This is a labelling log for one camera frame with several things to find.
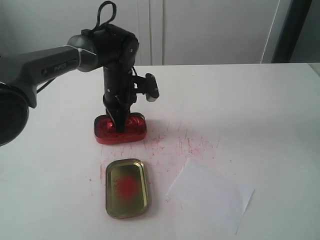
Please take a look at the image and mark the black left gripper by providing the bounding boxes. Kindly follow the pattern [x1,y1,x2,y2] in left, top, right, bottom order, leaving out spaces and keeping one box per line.
[103,63,137,133]

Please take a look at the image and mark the white paper sheet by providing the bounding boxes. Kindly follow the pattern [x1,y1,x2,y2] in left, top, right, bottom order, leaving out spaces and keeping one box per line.
[167,159,255,234]

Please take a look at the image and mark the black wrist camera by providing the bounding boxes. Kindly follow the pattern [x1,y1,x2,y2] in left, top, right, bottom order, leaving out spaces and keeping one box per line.
[133,73,160,102]

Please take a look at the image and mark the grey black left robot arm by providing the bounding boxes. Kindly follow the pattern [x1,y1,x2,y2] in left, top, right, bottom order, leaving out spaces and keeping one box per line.
[0,23,139,145]

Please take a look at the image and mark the red ink paste tin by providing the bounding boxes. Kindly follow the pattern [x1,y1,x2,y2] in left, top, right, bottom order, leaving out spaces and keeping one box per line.
[94,112,147,145]

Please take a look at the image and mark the white zip tie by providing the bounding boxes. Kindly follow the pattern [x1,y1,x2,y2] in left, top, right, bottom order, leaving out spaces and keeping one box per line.
[65,44,97,68]

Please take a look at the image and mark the black cable loop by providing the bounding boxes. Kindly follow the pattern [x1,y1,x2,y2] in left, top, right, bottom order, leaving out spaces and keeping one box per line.
[90,0,118,33]

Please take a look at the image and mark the white cabinet with doors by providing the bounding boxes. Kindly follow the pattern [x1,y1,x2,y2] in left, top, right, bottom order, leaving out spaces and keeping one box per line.
[0,0,291,65]

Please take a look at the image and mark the gold metal tin lid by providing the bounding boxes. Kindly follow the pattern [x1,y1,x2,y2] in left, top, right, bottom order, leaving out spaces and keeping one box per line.
[105,158,149,219]

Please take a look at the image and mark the red rubber stamp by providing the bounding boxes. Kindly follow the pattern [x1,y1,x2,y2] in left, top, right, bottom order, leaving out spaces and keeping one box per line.
[105,119,116,134]

